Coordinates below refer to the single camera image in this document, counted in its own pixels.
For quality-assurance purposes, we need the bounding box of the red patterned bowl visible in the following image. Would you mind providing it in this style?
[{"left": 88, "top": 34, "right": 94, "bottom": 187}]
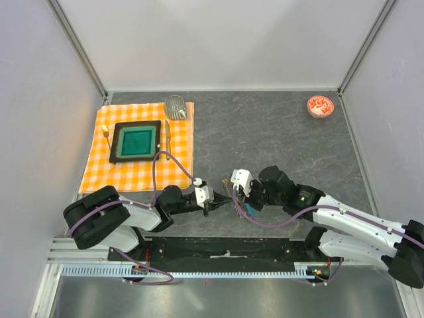
[{"left": 307, "top": 95, "right": 335, "bottom": 119}]

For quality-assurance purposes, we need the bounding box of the orange checkered cloth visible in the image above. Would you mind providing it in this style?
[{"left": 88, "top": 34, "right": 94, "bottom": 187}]
[{"left": 78, "top": 102, "right": 194, "bottom": 194}]

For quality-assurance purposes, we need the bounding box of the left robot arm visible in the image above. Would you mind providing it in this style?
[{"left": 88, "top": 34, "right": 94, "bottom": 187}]
[{"left": 63, "top": 182, "right": 231, "bottom": 260}]

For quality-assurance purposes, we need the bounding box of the grey striped mug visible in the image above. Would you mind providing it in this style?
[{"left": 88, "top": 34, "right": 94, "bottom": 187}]
[{"left": 164, "top": 95, "right": 188, "bottom": 121}]

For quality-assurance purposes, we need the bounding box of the purple cable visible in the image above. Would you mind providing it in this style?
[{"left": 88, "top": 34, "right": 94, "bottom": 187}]
[
  {"left": 68, "top": 150, "right": 203, "bottom": 285},
  {"left": 231, "top": 188, "right": 424, "bottom": 286}
]

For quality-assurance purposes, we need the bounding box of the green square plate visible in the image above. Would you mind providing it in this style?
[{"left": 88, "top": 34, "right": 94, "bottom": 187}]
[{"left": 109, "top": 120, "right": 162, "bottom": 164}]

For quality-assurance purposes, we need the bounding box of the gold fork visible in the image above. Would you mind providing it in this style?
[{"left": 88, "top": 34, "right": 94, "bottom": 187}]
[{"left": 101, "top": 125, "right": 111, "bottom": 149}]

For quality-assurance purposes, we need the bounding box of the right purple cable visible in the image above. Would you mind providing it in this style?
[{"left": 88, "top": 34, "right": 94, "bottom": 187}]
[{"left": 231, "top": 188, "right": 424, "bottom": 286}]

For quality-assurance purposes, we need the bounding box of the wooden handled knife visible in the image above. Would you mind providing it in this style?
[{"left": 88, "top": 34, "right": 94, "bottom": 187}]
[{"left": 165, "top": 120, "right": 172, "bottom": 160}]

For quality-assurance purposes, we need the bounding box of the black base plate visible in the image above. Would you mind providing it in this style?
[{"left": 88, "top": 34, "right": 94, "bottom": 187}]
[{"left": 127, "top": 237, "right": 340, "bottom": 273}]

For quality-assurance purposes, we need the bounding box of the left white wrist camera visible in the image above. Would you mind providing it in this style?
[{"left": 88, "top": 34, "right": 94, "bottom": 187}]
[{"left": 193, "top": 178, "right": 214, "bottom": 209}]

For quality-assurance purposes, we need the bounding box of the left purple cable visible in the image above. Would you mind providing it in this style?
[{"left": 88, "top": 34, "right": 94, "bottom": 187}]
[{"left": 68, "top": 150, "right": 203, "bottom": 285}]

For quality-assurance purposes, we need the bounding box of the blue keyring with metal rings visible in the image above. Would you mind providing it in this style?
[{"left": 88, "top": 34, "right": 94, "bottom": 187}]
[{"left": 221, "top": 178, "right": 256, "bottom": 219}]

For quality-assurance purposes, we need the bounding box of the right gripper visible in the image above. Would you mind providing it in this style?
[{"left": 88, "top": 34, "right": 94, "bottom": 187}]
[{"left": 238, "top": 179, "right": 284, "bottom": 211}]

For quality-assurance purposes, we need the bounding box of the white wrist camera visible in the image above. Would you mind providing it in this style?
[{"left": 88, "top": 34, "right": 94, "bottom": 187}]
[
  {"left": 231, "top": 169, "right": 253, "bottom": 197},
  {"left": 193, "top": 178, "right": 214, "bottom": 209}
]

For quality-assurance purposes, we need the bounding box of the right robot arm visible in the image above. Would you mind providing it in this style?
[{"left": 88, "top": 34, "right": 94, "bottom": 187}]
[{"left": 231, "top": 166, "right": 423, "bottom": 289}]

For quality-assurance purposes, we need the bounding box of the grey cable duct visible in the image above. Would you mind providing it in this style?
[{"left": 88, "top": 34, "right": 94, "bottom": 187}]
[{"left": 60, "top": 263, "right": 315, "bottom": 279}]

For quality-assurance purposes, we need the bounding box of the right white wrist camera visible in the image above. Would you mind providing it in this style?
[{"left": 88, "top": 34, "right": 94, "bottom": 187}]
[{"left": 231, "top": 169, "right": 253, "bottom": 197}]

